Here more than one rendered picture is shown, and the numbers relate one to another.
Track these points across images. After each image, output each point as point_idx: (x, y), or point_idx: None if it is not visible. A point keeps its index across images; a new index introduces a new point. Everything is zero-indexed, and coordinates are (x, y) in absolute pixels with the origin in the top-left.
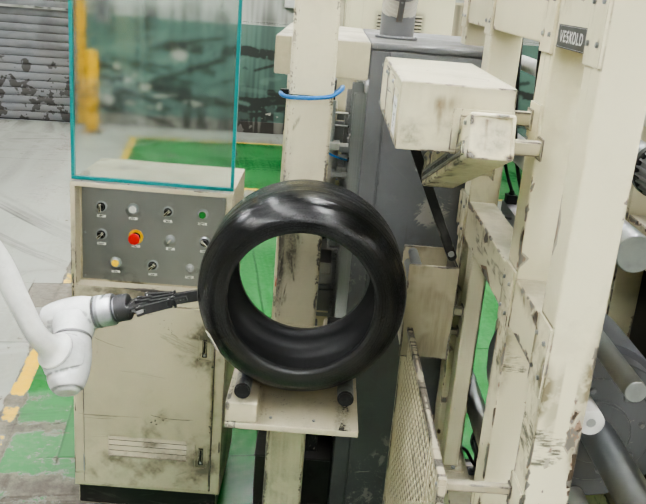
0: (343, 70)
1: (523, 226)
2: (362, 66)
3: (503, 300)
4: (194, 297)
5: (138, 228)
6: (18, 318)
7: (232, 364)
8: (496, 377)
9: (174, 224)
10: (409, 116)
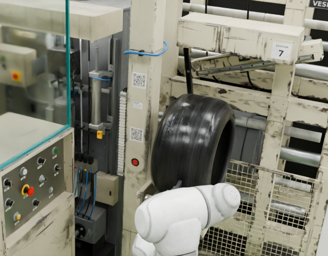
0: (116, 28)
1: (290, 80)
2: (121, 23)
3: (275, 112)
4: (181, 185)
5: (26, 183)
6: (196, 250)
7: None
8: (275, 142)
9: (42, 166)
10: (296, 50)
